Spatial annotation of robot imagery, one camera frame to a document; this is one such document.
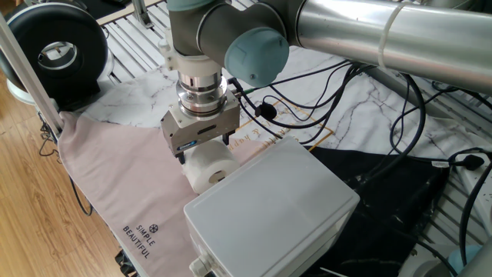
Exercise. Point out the silver Schunk gripper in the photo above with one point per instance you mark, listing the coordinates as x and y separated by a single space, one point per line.
196 134

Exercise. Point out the white toilet paper roll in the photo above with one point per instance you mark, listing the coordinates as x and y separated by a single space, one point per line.
200 165

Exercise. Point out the silver grey UR5 robot arm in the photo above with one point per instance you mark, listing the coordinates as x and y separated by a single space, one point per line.
384 34

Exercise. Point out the polished steel paper holder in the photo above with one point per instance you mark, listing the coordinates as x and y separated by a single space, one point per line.
218 177

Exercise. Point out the white gripper adapter plate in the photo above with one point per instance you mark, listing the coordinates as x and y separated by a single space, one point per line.
171 117

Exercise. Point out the silver force torque sensor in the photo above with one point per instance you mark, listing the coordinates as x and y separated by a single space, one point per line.
201 98

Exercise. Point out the marble print tablecloth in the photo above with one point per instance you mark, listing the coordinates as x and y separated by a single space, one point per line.
127 181

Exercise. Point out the white plastic junction box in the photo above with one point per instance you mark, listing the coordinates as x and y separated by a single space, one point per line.
269 207

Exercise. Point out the black table foot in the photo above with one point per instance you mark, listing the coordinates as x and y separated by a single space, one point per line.
125 265

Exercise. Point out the white printed camera mount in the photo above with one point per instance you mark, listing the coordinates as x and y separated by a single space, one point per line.
196 69

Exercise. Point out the silver metal bracket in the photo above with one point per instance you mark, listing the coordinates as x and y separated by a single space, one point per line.
142 13

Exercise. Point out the aluminium frame post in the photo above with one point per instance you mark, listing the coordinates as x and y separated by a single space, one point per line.
34 88

